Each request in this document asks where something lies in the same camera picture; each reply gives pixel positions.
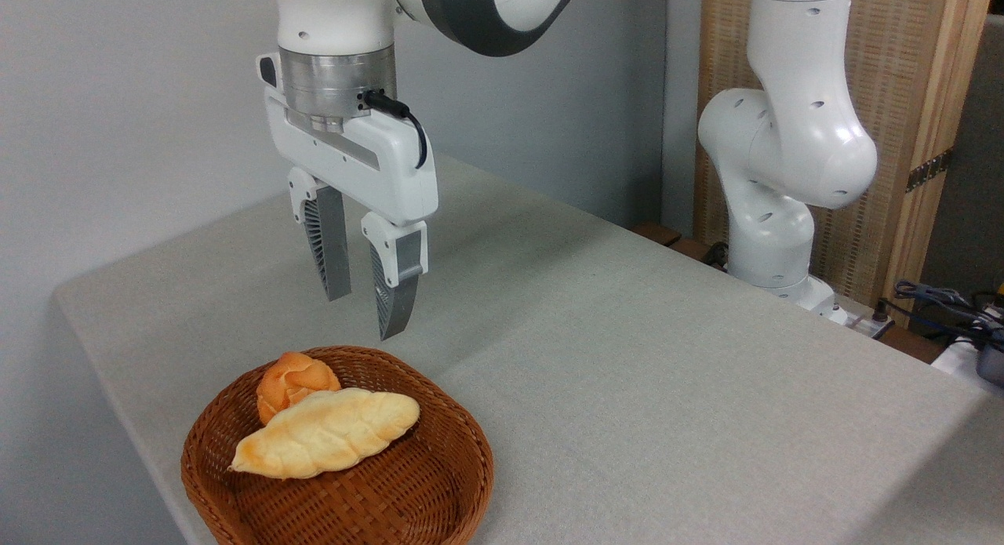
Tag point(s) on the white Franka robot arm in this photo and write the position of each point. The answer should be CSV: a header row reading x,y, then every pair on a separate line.
x,y
784,137

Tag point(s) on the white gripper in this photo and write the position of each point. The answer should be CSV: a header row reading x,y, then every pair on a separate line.
x,y
369,168

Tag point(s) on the wooden rattan folding screen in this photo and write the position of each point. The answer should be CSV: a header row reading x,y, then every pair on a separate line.
x,y
886,59

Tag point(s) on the brown wicker basket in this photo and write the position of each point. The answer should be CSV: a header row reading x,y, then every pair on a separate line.
x,y
392,490

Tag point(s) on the dark metal screen hinge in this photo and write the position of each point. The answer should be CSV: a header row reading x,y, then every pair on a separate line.
x,y
929,171

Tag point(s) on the round orange bread roll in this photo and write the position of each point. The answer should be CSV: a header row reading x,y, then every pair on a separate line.
x,y
294,376

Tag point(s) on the long pale bread loaf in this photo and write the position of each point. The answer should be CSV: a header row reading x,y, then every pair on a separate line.
x,y
329,431

